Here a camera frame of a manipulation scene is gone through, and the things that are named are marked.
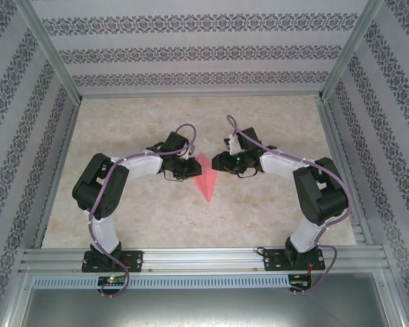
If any circuit board with green light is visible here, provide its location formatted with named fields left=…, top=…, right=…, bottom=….
left=97, top=276, right=127, bottom=286

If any aluminium frame upright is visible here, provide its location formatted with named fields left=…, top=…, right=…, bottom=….
left=1, top=268, right=33, bottom=327
left=378, top=272, right=408, bottom=327

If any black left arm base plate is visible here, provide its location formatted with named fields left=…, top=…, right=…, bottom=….
left=81, top=250, right=145, bottom=273

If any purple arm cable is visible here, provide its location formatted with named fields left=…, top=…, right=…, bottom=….
left=226, top=114, right=352, bottom=296
left=87, top=123, right=197, bottom=300

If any aluminium side rail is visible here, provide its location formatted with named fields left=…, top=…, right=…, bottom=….
left=316, top=98, right=374, bottom=246
left=32, top=98, right=82, bottom=249

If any steel sheet panel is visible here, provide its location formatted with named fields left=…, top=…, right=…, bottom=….
left=18, top=287, right=396, bottom=327

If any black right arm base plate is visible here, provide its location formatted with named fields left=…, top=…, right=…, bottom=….
left=261, top=248, right=327, bottom=273

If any pink square paper sheet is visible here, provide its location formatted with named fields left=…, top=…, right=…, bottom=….
left=192, top=152, right=219, bottom=203

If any slotted grey cable duct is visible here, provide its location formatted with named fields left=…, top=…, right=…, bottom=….
left=32, top=274, right=291, bottom=290

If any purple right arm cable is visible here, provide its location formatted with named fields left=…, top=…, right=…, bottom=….
left=226, top=114, right=352, bottom=296

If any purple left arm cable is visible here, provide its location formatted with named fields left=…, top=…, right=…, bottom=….
left=87, top=123, right=197, bottom=300

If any aluminium frame post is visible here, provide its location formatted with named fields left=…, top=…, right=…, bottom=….
left=318, top=0, right=386, bottom=102
left=15, top=0, right=82, bottom=105

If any aluminium mounting rail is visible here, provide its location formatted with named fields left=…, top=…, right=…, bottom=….
left=19, top=247, right=390, bottom=274

